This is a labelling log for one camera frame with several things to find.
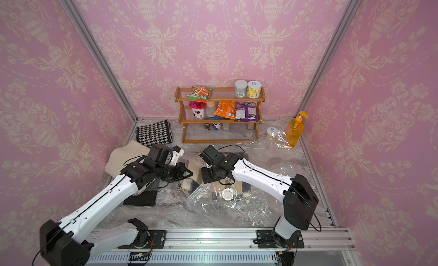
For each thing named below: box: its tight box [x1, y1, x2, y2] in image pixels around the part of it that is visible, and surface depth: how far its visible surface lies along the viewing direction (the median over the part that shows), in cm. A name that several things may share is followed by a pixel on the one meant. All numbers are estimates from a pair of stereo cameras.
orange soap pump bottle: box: [285, 111, 309, 149], surface depth 97 cm
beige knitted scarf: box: [104, 139, 151, 178], surface depth 97 cm
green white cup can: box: [234, 79, 249, 99], surface depth 91 cm
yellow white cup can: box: [246, 80, 263, 99], surface depth 91 cm
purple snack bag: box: [234, 101, 259, 122], surface depth 102 cm
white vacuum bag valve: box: [221, 188, 234, 201], surface depth 83 cm
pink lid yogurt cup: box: [188, 100, 208, 120], surface depth 96 cm
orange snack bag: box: [213, 100, 237, 120], surface depth 103 cm
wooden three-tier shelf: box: [174, 86, 266, 144], surface depth 103 cm
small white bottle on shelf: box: [205, 100, 217, 118], surface depth 101 cm
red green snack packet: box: [186, 85, 214, 103], surface depth 89 cm
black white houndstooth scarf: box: [136, 119, 173, 148], surface depth 108 cm
